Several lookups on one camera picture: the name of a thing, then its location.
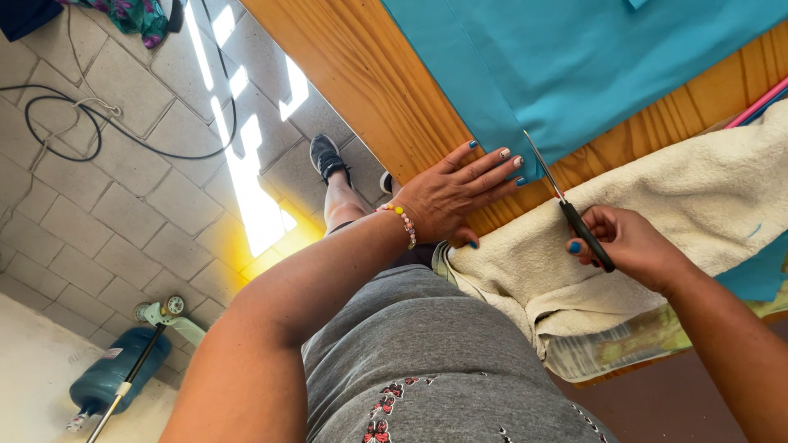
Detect teal blue fabric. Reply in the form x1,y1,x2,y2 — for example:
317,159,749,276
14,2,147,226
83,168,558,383
380,0,788,184

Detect cream white towel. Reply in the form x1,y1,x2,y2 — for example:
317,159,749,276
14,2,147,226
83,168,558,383
444,98,788,361

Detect blue gas cylinder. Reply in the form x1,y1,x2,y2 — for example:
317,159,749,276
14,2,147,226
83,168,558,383
69,327,172,416

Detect person's right hand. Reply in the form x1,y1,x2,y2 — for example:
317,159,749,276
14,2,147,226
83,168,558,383
565,205,693,295

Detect green patterned ironing cover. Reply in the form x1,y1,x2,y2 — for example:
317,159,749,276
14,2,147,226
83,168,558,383
542,295,788,384

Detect pink rod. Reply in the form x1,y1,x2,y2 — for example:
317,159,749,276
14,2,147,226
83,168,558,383
723,75,788,130

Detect white string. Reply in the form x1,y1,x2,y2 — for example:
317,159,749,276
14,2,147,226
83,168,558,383
27,6,124,173

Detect colourful bead bracelet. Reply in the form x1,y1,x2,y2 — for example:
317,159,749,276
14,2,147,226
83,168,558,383
376,203,417,251

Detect black handled scissors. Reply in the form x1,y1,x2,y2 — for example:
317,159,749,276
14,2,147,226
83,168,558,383
523,130,616,273

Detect floral patterned cloth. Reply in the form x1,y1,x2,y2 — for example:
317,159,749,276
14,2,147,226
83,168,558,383
58,0,186,50

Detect dark blue cloth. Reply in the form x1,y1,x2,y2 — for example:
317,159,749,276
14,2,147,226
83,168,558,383
0,0,65,43

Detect black sneaker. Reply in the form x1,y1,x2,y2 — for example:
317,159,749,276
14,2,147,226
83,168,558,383
309,133,353,188

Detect person's left hand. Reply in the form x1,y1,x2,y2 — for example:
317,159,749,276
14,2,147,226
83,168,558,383
394,140,528,250

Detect black cable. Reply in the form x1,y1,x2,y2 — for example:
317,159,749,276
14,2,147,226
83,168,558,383
0,0,238,163

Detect grey butterfly print shirt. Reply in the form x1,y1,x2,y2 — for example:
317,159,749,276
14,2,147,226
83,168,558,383
302,265,619,443

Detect black and white pole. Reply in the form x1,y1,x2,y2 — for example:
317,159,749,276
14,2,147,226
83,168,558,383
85,323,168,443

